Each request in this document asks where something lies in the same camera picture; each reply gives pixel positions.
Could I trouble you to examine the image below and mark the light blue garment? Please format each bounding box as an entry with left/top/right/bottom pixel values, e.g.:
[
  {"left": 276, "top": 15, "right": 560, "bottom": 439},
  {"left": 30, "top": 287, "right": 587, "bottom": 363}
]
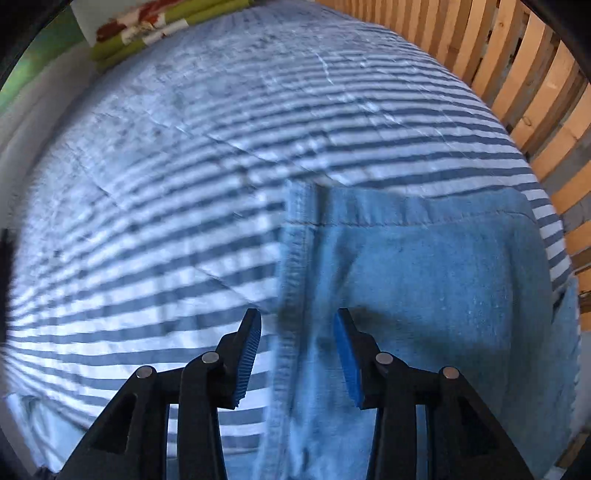
[{"left": 259, "top": 178, "right": 583, "bottom": 480}]

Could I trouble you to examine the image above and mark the green landscape wall poster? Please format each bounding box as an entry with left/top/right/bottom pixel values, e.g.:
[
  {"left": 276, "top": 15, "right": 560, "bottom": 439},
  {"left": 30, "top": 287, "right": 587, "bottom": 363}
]
[{"left": 0, "top": 7, "right": 88, "bottom": 112}]

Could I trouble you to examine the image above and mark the wooden slatted headboard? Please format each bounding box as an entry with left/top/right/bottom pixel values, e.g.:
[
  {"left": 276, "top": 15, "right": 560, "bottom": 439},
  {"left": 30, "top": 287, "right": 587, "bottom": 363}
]
[{"left": 318, "top": 0, "right": 591, "bottom": 467}]

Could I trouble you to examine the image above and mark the folded green floral blanket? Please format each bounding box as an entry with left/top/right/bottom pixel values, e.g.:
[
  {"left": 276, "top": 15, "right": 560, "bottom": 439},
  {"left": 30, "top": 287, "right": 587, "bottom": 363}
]
[{"left": 90, "top": 0, "right": 252, "bottom": 70}]

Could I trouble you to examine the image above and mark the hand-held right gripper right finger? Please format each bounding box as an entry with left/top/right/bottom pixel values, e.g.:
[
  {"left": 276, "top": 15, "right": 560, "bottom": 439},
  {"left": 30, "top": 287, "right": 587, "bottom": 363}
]
[{"left": 333, "top": 308, "right": 536, "bottom": 480}]

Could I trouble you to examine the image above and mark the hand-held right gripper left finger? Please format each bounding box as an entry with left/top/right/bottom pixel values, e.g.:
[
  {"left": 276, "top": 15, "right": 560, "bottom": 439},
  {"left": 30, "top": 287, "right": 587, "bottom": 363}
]
[{"left": 55, "top": 308, "right": 262, "bottom": 480}]

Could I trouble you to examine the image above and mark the blue white striped bedsheet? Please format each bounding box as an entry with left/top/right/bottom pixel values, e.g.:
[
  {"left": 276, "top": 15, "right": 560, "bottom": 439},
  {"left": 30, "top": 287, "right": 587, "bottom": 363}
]
[{"left": 7, "top": 0, "right": 575, "bottom": 472}]

